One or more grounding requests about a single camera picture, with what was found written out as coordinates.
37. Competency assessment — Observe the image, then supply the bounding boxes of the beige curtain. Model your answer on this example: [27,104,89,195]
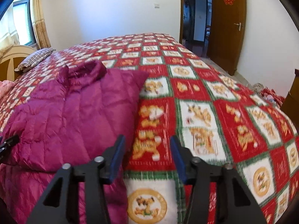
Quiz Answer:
[0,8,20,58]
[29,0,51,49]

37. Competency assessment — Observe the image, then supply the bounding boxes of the window with dark frame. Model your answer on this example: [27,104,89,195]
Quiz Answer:
[13,0,36,46]

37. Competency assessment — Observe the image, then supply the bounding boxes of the beige left curtain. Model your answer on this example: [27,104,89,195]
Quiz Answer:
[0,8,20,58]

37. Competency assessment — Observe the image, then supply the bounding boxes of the striped plaid pillow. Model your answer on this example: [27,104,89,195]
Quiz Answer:
[14,48,55,73]

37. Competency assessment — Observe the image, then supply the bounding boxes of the pink floral folded blanket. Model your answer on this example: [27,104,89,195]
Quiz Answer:
[0,80,15,99]

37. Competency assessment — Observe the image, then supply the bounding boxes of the magenta quilted down jacket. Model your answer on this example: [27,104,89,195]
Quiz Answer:
[1,61,148,223]

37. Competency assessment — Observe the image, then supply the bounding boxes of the brown wooden cabinet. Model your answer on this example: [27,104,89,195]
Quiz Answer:
[281,69,299,130]

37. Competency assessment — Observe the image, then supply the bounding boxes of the brown wooden door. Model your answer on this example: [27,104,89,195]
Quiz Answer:
[207,0,247,75]

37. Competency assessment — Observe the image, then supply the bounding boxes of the red patchwork bear bedspread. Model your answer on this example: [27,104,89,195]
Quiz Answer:
[1,33,298,223]

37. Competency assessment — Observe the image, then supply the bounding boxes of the beige right curtain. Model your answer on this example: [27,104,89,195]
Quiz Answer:
[29,0,51,49]

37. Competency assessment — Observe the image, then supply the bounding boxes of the cream wooden headboard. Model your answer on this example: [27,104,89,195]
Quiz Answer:
[0,45,36,81]

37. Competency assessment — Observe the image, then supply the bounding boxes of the clothes pile on floor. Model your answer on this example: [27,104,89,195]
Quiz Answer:
[252,83,285,108]

